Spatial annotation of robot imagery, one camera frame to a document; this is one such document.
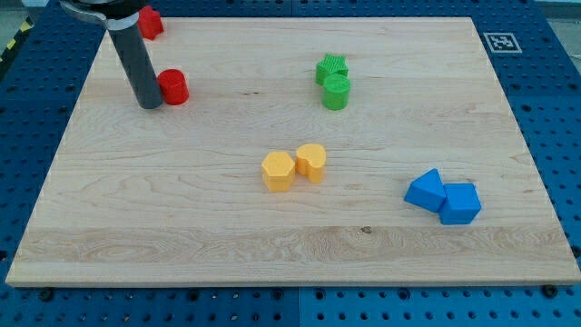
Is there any light wooden board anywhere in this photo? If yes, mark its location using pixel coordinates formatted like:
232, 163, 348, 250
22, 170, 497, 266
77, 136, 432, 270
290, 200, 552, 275
6, 17, 580, 288

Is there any red star block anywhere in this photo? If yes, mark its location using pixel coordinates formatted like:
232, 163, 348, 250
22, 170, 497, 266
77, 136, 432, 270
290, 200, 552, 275
137, 5, 164, 40

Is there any red cylinder block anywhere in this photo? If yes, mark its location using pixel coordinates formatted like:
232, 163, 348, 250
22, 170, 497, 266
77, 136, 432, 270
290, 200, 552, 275
157, 69, 190, 105

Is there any yellow hexagon block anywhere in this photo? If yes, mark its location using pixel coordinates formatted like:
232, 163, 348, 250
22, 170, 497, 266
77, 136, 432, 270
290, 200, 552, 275
261, 152, 295, 192

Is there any yellow heart block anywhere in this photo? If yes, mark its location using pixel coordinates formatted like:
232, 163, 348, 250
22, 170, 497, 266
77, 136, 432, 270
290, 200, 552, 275
296, 144, 327, 183

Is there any green star block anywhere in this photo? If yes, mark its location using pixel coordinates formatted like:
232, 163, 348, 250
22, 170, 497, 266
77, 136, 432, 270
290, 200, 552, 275
315, 53, 349, 85

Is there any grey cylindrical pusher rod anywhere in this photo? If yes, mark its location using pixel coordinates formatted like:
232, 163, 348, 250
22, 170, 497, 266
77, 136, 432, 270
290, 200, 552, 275
106, 13, 163, 109

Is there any silver black robot arm end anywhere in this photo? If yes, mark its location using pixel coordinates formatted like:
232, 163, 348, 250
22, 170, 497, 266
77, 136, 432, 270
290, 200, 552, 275
59, 0, 149, 25

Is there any blue triangle block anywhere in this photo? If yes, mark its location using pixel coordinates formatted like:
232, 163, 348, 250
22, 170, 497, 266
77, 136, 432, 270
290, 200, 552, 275
404, 168, 447, 213

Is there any white fiducial marker tag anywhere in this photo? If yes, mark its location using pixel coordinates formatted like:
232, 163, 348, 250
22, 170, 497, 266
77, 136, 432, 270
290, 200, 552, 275
484, 32, 522, 54

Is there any green cylinder block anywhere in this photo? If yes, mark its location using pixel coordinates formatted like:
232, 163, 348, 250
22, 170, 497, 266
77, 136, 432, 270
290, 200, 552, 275
321, 74, 350, 111

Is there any blue cube block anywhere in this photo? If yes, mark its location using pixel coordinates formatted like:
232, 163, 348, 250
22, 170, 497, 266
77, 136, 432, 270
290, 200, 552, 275
438, 183, 481, 225

